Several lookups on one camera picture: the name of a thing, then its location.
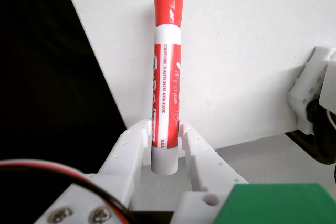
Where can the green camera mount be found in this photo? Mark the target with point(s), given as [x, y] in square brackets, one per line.
[275, 203]

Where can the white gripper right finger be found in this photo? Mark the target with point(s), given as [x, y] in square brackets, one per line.
[207, 166]

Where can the red dry erase marker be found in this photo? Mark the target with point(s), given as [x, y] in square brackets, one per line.
[168, 77]

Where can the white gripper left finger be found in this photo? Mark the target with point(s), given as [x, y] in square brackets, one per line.
[126, 155]

